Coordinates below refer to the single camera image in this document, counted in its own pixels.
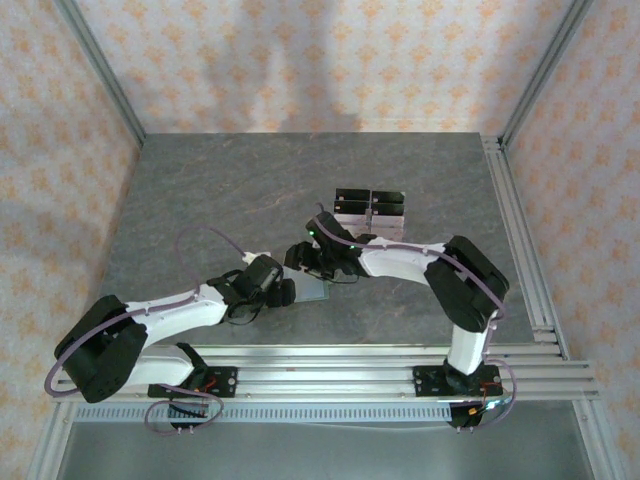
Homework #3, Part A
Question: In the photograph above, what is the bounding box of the green card holder wallet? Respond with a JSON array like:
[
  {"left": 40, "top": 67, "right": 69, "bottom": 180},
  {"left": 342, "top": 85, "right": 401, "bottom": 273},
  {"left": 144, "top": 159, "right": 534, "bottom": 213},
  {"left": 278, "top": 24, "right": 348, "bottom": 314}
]
[{"left": 293, "top": 269, "right": 332, "bottom": 303}]

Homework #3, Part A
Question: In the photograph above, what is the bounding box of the clear acrylic card stand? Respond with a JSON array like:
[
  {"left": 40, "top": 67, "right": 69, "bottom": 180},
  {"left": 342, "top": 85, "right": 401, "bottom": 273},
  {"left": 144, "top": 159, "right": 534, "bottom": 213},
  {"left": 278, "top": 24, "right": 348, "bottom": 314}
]
[{"left": 331, "top": 187, "right": 407, "bottom": 242}]

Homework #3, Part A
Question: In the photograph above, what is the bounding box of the wide aluminium mounting beam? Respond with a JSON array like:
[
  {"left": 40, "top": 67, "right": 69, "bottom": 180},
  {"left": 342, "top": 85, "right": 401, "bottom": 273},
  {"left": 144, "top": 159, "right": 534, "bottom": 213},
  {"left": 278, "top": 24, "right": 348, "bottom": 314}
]
[{"left": 52, "top": 360, "right": 600, "bottom": 404}]

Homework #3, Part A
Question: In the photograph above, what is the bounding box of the black electronics box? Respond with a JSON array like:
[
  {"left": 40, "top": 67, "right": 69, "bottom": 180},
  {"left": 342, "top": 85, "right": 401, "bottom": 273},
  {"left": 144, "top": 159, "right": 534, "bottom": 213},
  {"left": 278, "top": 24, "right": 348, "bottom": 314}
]
[
  {"left": 167, "top": 402, "right": 211, "bottom": 432},
  {"left": 447, "top": 399, "right": 501, "bottom": 432}
]

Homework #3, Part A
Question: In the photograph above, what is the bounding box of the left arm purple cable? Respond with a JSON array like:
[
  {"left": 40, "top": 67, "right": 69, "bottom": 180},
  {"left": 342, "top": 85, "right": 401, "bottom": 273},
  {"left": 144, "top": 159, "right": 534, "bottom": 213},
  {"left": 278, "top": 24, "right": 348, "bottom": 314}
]
[{"left": 45, "top": 225, "right": 250, "bottom": 437}]

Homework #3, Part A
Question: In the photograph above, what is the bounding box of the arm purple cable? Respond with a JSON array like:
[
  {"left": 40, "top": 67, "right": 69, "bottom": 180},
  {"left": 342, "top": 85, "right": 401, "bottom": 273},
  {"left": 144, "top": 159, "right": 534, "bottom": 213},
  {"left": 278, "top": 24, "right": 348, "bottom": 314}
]
[
  {"left": 45, "top": 225, "right": 250, "bottom": 437},
  {"left": 315, "top": 202, "right": 517, "bottom": 432}
]

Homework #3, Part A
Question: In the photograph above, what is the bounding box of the aluminium table edge rail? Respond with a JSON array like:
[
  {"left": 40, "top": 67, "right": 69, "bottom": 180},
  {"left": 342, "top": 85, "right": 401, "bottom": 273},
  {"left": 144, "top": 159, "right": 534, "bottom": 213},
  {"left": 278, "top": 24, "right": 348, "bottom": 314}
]
[{"left": 81, "top": 343, "right": 571, "bottom": 363}]

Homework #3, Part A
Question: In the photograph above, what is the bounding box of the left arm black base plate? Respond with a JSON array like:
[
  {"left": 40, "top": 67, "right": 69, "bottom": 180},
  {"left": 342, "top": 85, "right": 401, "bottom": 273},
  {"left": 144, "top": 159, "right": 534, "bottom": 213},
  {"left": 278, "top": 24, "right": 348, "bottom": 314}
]
[{"left": 147, "top": 366, "right": 238, "bottom": 400}]

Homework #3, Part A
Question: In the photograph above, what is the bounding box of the grey slotted cable duct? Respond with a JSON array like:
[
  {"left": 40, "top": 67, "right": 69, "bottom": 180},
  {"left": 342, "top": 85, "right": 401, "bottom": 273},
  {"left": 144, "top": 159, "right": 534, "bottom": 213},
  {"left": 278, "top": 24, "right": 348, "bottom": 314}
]
[{"left": 73, "top": 403, "right": 454, "bottom": 425}]

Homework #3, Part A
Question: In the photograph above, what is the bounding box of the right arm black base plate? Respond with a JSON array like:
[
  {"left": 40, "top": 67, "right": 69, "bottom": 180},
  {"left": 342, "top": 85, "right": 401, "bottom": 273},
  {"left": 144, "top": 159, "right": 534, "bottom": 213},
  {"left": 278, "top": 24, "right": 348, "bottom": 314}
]
[{"left": 411, "top": 364, "right": 502, "bottom": 399}]

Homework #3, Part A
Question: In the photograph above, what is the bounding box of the aluminium side rail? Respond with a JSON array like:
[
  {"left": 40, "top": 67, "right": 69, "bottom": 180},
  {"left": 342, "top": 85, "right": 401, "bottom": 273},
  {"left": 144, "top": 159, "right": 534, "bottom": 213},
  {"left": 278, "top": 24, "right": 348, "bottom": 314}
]
[{"left": 479, "top": 133, "right": 571, "bottom": 361}]

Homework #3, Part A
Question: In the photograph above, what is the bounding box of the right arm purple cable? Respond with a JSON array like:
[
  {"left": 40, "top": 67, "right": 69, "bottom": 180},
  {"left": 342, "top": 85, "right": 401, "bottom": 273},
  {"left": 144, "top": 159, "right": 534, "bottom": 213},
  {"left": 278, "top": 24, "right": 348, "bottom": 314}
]
[{"left": 315, "top": 202, "right": 517, "bottom": 432}]

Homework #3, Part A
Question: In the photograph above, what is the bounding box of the aluminium frame post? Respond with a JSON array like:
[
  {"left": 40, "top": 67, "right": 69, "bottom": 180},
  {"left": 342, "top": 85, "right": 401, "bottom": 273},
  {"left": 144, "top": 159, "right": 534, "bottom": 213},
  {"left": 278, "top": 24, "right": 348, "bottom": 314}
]
[
  {"left": 498, "top": 0, "right": 595, "bottom": 150},
  {"left": 52, "top": 0, "right": 148, "bottom": 149}
]

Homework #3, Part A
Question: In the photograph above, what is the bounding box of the aluminium frame leg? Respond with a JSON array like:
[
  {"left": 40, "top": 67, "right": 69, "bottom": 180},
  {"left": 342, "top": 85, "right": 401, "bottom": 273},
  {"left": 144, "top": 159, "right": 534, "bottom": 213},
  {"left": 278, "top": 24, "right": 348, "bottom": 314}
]
[
  {"left": 27, "top": 402, "right": 76, "bottom": 480},
  {"left": 569, "top": 399, "right": 627, "bottom": 480}
]

